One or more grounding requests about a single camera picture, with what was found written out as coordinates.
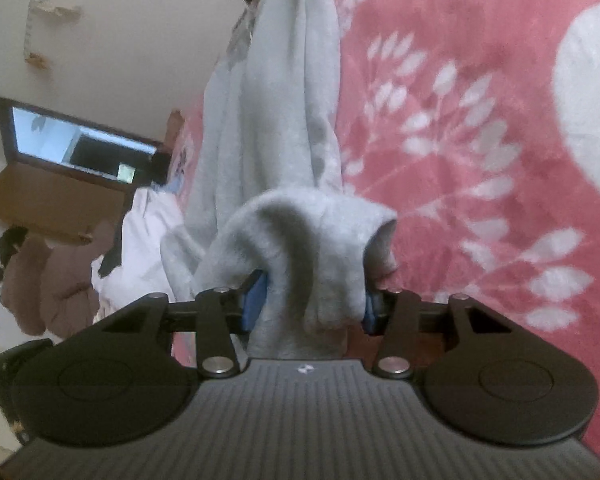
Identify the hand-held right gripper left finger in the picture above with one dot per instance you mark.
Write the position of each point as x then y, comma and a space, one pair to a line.
254, 305

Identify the brown wooden cabinet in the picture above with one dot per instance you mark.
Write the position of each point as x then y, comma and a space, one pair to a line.
55, 200

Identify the brown jacket with dark hood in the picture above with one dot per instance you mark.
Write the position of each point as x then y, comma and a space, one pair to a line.
22, 285

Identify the grey fleece sweatshirt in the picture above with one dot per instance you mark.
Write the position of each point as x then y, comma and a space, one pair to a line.
270, 135

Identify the pink floral blanket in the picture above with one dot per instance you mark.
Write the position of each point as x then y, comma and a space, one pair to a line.
480, 35

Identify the dark cloth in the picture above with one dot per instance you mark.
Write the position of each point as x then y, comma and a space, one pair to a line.
111, 260

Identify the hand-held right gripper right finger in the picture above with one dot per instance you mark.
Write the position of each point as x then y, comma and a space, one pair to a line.
372, 312

